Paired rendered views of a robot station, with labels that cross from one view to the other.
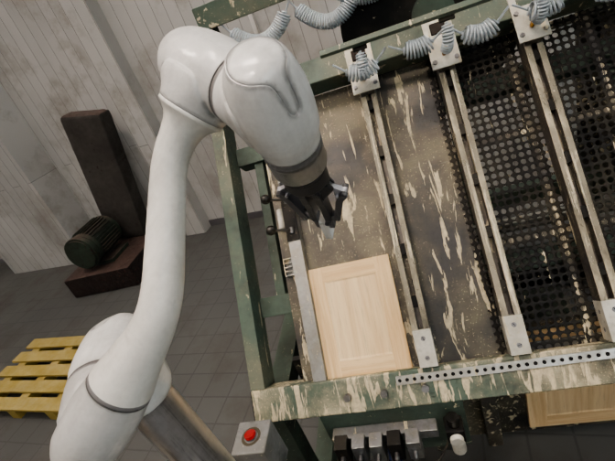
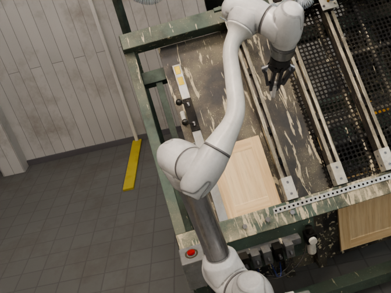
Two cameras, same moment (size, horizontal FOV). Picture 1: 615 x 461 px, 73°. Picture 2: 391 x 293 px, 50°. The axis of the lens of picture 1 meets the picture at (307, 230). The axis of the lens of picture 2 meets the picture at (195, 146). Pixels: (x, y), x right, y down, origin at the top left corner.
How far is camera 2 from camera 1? 1.08 m
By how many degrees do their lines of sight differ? 18
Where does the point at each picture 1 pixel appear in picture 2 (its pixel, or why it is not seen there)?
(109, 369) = (221, 136)
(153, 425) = not seen: hidden behind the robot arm
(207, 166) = (29, 107)
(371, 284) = (249, 154)
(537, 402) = (345, 230)
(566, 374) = (366, 192)
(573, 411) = (365, 233)
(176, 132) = (238, 36)
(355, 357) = (244, 202)
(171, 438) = (205, 203)
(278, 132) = (295, 34)
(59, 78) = not seen: outside the picture
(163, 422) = not seen: hidden behind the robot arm
